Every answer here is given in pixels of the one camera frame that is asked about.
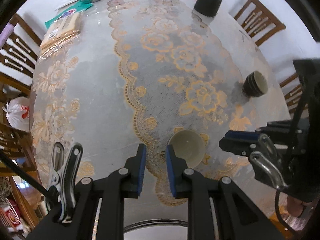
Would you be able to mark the packaged biscuit box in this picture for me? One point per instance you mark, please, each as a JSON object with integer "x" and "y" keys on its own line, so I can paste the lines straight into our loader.
{"x": 60, "y": 29}

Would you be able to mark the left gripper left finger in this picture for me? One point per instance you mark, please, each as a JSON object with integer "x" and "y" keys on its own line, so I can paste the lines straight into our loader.
{"x": 126, "y": 182}

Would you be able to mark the silver metal clamp right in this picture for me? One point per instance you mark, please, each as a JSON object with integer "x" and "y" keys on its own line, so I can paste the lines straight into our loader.
{"x": 267, "y": 163}

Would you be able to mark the wooden chair right side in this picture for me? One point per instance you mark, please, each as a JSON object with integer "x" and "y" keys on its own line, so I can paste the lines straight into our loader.
{"x": 258, "y": 20}

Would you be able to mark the gold floral lace mat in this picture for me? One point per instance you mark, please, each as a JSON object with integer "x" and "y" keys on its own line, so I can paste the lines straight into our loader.
{"x": 178, "y": 77}

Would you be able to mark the dark bowl cream inside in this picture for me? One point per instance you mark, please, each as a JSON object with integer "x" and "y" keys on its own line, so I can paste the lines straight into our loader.
{"x": 255, "y": 85}

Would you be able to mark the purple folded cloth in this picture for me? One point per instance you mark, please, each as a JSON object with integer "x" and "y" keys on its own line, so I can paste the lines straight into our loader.
{"x": 6, "y": 32}

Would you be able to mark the silver metal clamp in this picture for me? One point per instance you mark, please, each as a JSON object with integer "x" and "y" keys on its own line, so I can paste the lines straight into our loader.
{"x": 267, "y": 163}
{"x": 62, "y": 177}

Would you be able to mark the person's right hand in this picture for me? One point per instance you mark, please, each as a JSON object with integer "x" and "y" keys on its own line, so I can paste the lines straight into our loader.
{"x": 295, "y": 207}

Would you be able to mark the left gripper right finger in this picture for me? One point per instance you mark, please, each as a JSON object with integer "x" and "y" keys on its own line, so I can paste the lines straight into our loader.
{"x": 187, "y": 183}

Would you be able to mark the white plastic bag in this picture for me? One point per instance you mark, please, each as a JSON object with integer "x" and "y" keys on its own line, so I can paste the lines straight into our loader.
{"x": 17, "y": 113}

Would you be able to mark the wooden chair with purple cloth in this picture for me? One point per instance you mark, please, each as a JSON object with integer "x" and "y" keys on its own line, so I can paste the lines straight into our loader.
{"x": 18, "y": 61}

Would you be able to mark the black cylindrical container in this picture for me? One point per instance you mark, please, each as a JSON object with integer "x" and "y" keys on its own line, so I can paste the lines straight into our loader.
{"x": 207, "y": 8}

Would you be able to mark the silver metal clamp left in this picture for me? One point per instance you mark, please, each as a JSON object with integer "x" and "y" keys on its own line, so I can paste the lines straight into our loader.
{"x": 62, "y": 177}

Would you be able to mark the teal paper packet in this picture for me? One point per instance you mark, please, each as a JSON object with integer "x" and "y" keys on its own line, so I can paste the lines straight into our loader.
{"x": 77, "y": 7}

